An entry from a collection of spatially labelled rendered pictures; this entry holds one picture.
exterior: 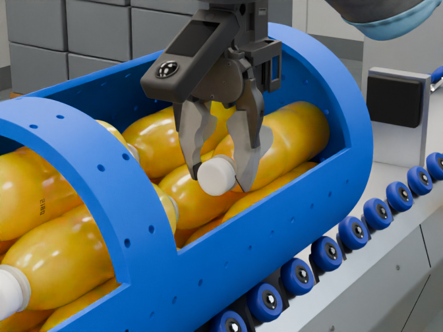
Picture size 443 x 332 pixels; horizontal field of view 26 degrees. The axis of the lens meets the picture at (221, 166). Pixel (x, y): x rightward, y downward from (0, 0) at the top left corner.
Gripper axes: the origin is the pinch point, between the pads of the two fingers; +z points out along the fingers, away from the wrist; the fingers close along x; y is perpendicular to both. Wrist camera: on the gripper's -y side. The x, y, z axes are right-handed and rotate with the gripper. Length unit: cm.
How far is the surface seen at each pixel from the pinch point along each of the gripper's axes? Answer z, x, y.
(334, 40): 99, 212, 458
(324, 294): 18.9, -5.9, 15.0
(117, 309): 0.9, -8.4, -27.2
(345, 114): -4.1, -7.1, 15.9
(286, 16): 57, 173, 325
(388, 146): 15, 6, 61
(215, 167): -1.2, -0.2, -0.5
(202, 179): 0.5, 1.6, -0.4
